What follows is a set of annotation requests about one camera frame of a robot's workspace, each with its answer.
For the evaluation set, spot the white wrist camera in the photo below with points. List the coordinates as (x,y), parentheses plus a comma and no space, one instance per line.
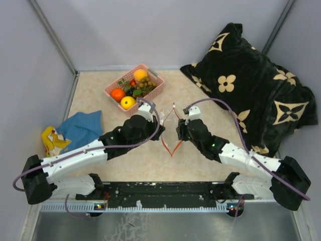
(192,113)
(145,110)

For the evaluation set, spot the brown longan bunch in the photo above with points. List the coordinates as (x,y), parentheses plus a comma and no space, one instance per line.
(144,87)

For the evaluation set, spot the white slotted cable duct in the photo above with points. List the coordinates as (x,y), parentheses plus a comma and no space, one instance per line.
(100,207)

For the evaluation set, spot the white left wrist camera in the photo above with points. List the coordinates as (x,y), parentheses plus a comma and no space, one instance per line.
(145,110)

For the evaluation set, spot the blue cloth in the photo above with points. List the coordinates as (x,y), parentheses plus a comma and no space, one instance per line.
(81,129)

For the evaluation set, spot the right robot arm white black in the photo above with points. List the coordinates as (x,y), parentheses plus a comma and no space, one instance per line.
(280,179)

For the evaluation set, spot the black floral pillow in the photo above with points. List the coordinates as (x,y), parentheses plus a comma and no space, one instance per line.
(269,102)

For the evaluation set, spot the dark grape bunch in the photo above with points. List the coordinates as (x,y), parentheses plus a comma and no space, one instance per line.
(130,91)

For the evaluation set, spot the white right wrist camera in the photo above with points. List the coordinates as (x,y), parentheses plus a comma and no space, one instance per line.
(192,113)

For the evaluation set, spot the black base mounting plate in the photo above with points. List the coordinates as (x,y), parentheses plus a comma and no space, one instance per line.
(172,194)

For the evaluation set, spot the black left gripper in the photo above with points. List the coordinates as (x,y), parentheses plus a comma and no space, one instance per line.
(153,125)

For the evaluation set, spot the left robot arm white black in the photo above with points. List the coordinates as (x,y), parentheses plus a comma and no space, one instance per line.
(41,178)

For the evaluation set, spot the red cherry tomato sprig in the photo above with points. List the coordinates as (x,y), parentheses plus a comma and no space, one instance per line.
(126,83)

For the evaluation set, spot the clear zip top bag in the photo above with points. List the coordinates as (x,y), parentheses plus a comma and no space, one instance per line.
(169,118)

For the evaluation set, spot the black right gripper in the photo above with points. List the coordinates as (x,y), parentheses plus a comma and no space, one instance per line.
(181,129)

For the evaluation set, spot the yellow lemon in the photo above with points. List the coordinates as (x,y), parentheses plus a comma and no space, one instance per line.
(127,102)

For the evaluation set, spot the red orange tangerine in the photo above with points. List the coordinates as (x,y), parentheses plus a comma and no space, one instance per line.
(118,94)

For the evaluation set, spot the orange peach fruit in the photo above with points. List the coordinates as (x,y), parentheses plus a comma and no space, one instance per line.
(140,74)

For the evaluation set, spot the aluminium frame rail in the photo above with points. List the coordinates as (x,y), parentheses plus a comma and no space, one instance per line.
(289,200)

